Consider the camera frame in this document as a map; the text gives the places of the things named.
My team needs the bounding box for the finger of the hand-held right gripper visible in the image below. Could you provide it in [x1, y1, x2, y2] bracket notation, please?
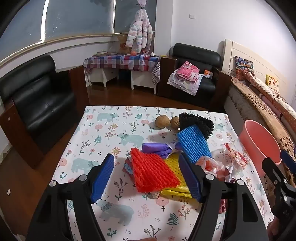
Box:
[280, 150, 296, 174]
[262, 157, 289, 186]

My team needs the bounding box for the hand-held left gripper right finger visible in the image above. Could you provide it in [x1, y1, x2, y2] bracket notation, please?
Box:
[179, 152, 270, 241]

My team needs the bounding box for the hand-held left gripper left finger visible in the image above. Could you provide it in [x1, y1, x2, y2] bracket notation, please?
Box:
[26, 153, 115, 241]

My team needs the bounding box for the yellow plastic bag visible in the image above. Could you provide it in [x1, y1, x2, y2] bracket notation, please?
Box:
[159, 153, 193, 198]

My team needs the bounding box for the orange clear plastic bag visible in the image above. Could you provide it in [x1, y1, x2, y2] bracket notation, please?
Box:
[196, 156, 223, 179]

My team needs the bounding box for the red cartoon snack packet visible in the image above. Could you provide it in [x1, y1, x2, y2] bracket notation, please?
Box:
[125, 158, 136, 181]

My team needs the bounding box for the pink plastic bucket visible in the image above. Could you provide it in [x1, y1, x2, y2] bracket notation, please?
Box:
[239, 120, 282, 178]

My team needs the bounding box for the blue foam net sleeve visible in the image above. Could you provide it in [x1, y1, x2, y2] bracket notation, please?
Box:
[177, 123, 213, 165]

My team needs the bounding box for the red foam net sleeve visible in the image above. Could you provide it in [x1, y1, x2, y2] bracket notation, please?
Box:
[129, 148, 180, 193]

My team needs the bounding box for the red white snack wrapper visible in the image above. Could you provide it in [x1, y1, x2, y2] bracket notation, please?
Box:
[218, 143, 248, 182]

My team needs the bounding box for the purple snack wrapper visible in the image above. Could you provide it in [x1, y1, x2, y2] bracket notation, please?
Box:
[142, 142, 183, 159]

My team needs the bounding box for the black foam net sleeve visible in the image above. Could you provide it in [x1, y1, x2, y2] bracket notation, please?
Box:
[179, 112, 214, 141]

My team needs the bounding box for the floral bear tablecloth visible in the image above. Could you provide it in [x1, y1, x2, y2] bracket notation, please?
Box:
[52, 105, 275, 241]

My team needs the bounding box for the brown walnut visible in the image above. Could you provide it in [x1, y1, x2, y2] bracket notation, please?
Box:
[155, 115, 171, 128]
[170, 116, 181, 129]

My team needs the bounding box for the white bed mattress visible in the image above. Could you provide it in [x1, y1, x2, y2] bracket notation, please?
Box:
[224, 93, 245, 126]

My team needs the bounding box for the yellow flower pillow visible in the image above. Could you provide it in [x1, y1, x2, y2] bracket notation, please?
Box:
[265, 75, 280, 93]

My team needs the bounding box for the white printed cloth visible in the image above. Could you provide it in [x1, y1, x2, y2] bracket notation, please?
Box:
[167, 72, 204, 96]

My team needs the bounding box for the black leather armchair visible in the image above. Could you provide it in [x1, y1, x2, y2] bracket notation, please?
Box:
[0, 54, 90, 169]
[157, 43, 232, 110]

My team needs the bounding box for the colourful patterned pillow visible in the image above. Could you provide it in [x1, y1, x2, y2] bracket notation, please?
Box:
[235, 56, 254, 80]

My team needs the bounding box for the cream bed headboard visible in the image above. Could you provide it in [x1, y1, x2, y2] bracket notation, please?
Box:
[222, 39, 290, 93]

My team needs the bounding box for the white desk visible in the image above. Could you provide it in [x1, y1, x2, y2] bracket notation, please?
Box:
[84, 67, 158, 94]

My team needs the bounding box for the pink folded blanket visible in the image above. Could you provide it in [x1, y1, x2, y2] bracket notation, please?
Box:
[174, 61, 201, 82]

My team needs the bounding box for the checkered cloth side table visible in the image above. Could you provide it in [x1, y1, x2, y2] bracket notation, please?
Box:
[83, 54, 161, 84]

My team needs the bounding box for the brown paper bag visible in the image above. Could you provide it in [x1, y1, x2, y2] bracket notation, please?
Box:
[117, 35, 131, 54]

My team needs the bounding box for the pastel puffer jacket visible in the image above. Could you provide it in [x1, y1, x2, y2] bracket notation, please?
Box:
[126, 9, 153, 54]

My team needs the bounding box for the grey window blind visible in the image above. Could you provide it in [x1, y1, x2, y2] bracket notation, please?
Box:
[0, 0, 115, 58]
[114, 0, 157, 34]

